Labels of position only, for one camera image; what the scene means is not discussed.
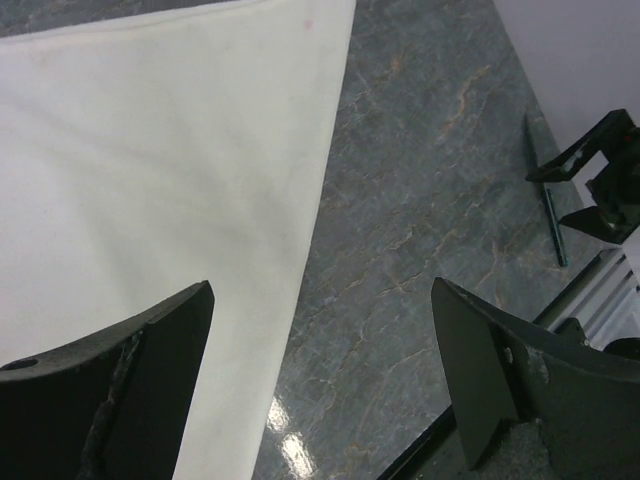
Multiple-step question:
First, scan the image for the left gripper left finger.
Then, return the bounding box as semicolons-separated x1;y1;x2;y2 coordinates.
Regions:
1;281;215;479

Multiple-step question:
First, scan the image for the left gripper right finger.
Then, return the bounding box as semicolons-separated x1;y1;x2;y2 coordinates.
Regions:
431;278;639;479

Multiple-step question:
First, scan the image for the white cloth napkin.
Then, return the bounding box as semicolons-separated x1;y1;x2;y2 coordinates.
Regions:
1;1;355;479

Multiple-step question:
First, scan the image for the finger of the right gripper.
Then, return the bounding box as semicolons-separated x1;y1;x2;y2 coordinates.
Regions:
526;109;635;183
560;206;625;245

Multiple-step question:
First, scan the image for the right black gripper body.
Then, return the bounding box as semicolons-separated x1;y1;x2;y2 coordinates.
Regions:
587;127;639;245

